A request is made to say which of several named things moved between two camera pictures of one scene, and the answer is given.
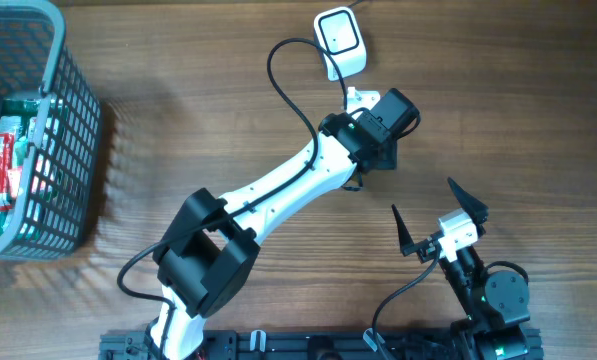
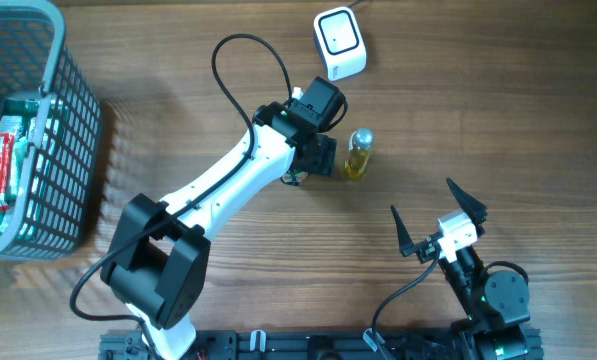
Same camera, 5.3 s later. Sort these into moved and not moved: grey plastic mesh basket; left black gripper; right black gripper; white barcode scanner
Moved: left black gripper
Not moved: grey plastic mesh basket; right black gripper; white barcode scanner
